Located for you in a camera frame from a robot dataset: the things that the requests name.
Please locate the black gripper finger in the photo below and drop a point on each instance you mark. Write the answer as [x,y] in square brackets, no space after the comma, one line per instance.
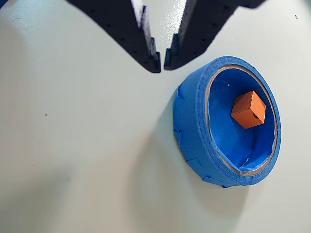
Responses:
[121,26]
[199,29]

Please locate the small orange cube block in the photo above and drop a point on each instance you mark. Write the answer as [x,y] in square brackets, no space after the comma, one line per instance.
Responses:
[247,109]

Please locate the blue tape roll bin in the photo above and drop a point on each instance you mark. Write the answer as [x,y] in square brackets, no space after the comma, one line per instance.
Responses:
[194,136]

